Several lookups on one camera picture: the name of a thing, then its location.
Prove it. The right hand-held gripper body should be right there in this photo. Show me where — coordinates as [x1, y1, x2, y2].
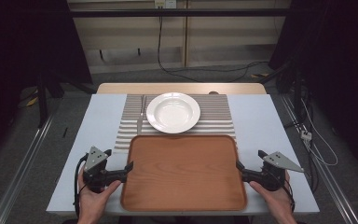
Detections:
[252, 150, 305, 192]

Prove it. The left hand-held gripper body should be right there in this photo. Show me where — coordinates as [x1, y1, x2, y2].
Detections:
[82, 146, 121, 194]

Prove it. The brown wooden tray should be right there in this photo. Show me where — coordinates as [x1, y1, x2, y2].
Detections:
[119, 133, 248, 213]

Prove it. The person's right hand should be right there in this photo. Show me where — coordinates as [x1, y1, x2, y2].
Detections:
[248, 171, 296, 220]

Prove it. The person's left hand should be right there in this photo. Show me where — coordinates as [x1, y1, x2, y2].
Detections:
[77, 168, 122, 220]

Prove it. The silver fork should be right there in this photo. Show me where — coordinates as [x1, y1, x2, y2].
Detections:
[136, 94, 147, 136]

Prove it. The striped placemat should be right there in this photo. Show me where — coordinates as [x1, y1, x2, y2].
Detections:
[113, 93, 239, 154]

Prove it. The beige wooden table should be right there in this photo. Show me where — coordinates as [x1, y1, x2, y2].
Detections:
[96, 82, 268, 96]

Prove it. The black metal stand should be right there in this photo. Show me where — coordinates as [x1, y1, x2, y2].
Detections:
[35, 69, 98, 129]
[259, 60, 309, 129]

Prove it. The white plate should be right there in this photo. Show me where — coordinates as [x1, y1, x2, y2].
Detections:
[145, 91, 201, 135]

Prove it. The dark curtain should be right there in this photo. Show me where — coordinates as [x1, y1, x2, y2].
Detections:
[0, 0, 93, 169]
[268, 0, 358, 171]

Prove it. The black horizontal bar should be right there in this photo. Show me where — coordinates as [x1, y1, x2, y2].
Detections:
[69, 7, 294, 19]

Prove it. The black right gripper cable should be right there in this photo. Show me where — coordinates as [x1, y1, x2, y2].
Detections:
[282, 178, 296, 213]

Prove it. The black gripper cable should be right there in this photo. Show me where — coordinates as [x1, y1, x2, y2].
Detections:
[73, 153, 90, 218]
[282, 178, 296, 213]

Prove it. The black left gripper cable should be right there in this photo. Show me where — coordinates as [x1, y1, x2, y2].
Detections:
[73, 153, 90, 218]

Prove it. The aluminium floor rail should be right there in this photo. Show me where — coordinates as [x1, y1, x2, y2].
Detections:
[0, 114, 54, 224]
[280, 94, 358, 224]

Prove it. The white cable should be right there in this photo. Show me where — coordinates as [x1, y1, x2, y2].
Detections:
[300, 98, 339, 167]

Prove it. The black floor cable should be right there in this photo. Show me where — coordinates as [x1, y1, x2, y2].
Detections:
[157, 14, 269, 84]

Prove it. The white wall socket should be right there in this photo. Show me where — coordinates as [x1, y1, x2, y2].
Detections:
[154, 0, 178, 9]

